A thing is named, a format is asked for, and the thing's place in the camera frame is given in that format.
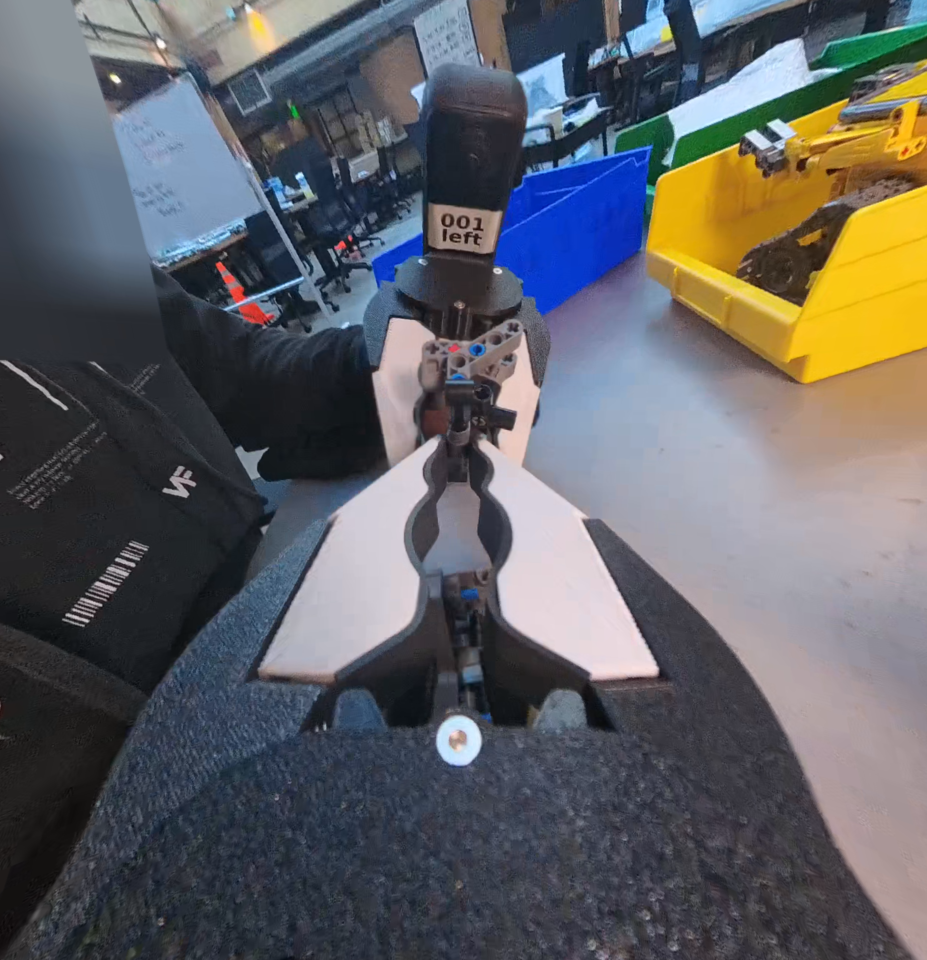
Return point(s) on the person's left forearm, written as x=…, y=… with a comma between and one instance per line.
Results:
x=283, y=390

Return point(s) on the yellow tracked toy robot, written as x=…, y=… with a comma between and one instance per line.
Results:
x=831, y=225

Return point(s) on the orange traffic cone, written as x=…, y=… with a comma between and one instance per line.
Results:
x=242, y=296

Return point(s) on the white bubble wrap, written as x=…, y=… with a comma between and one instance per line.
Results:
x=748, y=90

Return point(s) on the grey motor block assembly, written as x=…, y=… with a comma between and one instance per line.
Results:
x=467, y=645

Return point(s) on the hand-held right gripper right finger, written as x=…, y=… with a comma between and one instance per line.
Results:
x=568, y=592

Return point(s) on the green plastic bin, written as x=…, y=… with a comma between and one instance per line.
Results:
x=883, y=45

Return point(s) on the blue plastic bin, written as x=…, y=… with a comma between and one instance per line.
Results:
x=568, y=225

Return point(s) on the yellow plastic parts bin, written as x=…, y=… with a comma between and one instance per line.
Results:
x=868, y=300

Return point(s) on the wall air vent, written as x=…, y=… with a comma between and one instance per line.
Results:
x=248, y=90

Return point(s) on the grey desk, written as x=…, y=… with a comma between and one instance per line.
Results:
x=733, y=562

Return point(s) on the wooden office table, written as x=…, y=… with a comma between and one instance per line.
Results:
x=636, y=45

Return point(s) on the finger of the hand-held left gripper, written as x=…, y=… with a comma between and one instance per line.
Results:
x=525, y=420
x=396, y=390

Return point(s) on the person's black hoodie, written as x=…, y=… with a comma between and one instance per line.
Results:
x=96, y=562

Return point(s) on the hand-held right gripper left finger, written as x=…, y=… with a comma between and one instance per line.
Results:
x=343, y=592

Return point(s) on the small black connector brick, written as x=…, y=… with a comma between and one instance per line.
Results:
x=502, y=416

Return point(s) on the white notice board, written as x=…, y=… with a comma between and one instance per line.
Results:
x=447, y=34

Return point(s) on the dark grey brick beam assembly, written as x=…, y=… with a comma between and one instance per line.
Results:
x=493, y=352

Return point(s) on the person's left hand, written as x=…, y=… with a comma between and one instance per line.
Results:
x=435, y=416

